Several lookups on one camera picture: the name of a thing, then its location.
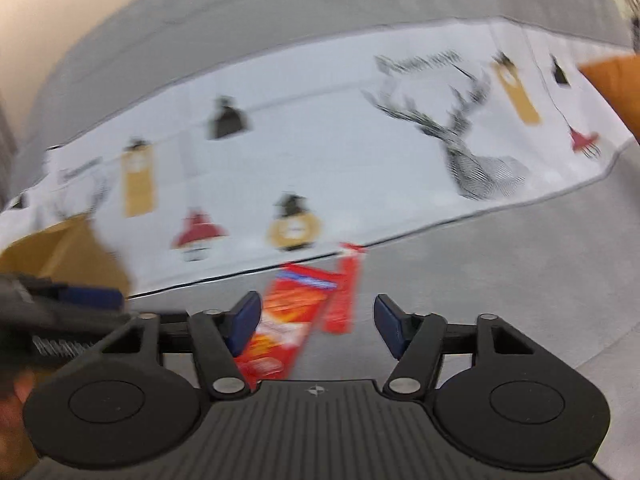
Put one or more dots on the brown cardboard box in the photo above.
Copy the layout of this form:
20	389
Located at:
68	252

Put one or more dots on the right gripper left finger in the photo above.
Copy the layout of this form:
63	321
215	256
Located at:
218	338

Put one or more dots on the red orange snack packet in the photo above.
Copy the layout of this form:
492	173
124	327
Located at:
289	308

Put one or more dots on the person's hand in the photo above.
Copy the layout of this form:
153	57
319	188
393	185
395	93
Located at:
17	453

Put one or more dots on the orange cushion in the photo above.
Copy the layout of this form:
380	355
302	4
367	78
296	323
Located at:
618	81

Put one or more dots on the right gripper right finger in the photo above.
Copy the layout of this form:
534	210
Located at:
415	342

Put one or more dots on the grey printed sofa cover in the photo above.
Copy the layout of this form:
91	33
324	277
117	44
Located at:
210	141

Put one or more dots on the long red snack packet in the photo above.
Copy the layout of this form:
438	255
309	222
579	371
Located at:
338	317

